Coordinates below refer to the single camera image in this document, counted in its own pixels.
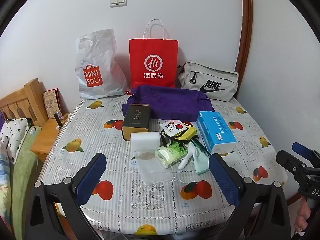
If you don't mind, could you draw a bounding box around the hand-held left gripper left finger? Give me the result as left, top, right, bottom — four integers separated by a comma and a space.
25, 152, 108, 240

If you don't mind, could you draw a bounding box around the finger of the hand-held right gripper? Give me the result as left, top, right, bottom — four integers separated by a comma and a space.
276, 150, 307, 175
292, 142, 320, 167

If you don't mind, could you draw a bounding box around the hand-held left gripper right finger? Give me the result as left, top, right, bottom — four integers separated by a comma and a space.
209, 153, 292, 240

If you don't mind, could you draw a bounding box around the mint green sock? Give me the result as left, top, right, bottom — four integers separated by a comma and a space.
192, 140, 210, 175

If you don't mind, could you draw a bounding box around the white glove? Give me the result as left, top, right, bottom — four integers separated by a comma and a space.
178, 141, 200, 170

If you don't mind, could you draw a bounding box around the yellow pouch with black straps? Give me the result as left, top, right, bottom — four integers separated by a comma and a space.
160, 125, 198, 147

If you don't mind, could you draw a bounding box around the white mesh pouch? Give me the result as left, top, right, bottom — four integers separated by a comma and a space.
134, 150, 184, 185

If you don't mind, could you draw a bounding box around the light green wet wipes pack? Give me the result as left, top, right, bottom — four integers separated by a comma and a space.
155, 145, 188, 169

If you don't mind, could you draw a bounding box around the white red snack packet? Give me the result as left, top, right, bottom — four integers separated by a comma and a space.
130, 131, 160, 153

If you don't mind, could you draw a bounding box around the white red printed packet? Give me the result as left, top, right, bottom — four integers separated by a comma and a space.
159, 120, 188, 138

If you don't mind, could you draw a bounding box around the purple fabric storage basket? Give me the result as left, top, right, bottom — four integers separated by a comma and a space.
122, 85, 215, 123

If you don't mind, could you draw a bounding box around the person's right hand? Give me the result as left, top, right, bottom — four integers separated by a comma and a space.
294, 200, 313, 239

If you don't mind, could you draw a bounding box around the fruit print tablecloth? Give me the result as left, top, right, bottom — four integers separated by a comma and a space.
37, 96, 288, 237

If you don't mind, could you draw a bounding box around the blue tissue pack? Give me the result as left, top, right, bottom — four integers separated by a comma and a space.
196, 111, 237, 155

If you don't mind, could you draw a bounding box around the wooden nightstand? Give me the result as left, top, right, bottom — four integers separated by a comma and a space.
30, 112, 73, 163

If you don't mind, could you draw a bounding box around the green blanket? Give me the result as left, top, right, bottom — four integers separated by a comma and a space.
10, 125, 47, 238

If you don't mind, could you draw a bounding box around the small dark bottle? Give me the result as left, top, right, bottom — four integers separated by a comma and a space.
53, 110, 63, 130

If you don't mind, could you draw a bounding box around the dark green tea tin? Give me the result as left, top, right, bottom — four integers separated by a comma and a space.
122, 103, 152, 140

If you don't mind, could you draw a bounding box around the printed book with red edge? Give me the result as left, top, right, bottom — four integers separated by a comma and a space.
42, 88, 63, 120

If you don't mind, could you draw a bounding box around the colourful quilt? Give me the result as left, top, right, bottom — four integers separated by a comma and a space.
0, 145, 15, 233

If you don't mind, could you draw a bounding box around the white floral pillow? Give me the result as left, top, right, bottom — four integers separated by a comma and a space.
0, 117, 32, 163

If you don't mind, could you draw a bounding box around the grey waist bag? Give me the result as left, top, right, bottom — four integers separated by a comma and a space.
177, 61, 239, 102

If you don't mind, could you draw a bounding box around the wooden headboard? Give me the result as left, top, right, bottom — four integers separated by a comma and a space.
0, 78, 49, 128

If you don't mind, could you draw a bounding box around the white plastic shopping bag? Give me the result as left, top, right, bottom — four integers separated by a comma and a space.
75, 29, 129, 100

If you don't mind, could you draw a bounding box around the red paper bag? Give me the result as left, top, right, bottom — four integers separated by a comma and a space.
129, 19, 179, 89

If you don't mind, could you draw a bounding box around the brown wooden door frame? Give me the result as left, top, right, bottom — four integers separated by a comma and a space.
235, 0, 254, 77

